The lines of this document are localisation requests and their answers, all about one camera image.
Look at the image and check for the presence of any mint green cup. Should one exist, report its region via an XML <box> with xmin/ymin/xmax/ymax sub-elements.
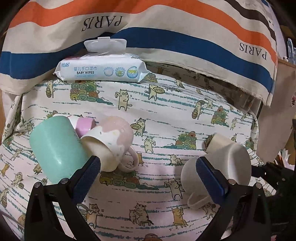
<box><xmin>29</xmin><ymin>116</ymin><xmax>90</xmax><ymax>184</ymax></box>

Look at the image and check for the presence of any beige plastic cup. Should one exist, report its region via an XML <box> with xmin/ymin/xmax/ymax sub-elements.
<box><xmin>204</xmin><ymin>133</ymin><xmax>234</xmax><ymax>153</ymax></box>

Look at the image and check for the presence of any small pink white cup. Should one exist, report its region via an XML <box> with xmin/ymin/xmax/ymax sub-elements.
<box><xmin>68</xmin><ymin>115</ymin><xmax>96</xmax><ymax>138</ymax></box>

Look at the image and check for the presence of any wooden cabinet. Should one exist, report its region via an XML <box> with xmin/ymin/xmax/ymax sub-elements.
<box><xmin>256</xmin><ymin>60</ymin><xmax>295</xmax><ymax>163</ymax></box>

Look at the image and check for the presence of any pink white ceramic mug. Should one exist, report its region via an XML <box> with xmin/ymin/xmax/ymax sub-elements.
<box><xmin>80</xmin><ymin>116</ymin><xmax>139</xmax><ymax>173</ymax></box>

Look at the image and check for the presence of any cat print bed sheet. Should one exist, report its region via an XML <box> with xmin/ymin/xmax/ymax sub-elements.
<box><xmin>1</xmin><ymin>73</ymin><xmax>262</xmax><ymax>240</ymax></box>

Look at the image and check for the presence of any blue pen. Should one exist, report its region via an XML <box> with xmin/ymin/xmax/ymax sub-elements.
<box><xmin>287</xmin><ymin>38</ymin><xmax>295</xmax><ymax>64</ymax></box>

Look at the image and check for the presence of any striped Paris cloth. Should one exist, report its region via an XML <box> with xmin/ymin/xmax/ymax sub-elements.
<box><xmin>1</xmin><ymin>1</ymin><xmax>278</xmax><ymax>105</ymax></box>

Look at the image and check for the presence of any baby wipes pack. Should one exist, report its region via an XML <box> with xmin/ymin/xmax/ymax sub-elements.
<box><xmin>54</xmin><ymin>37</ymin><xmax>149</xmax><ymax>83</ymax></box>

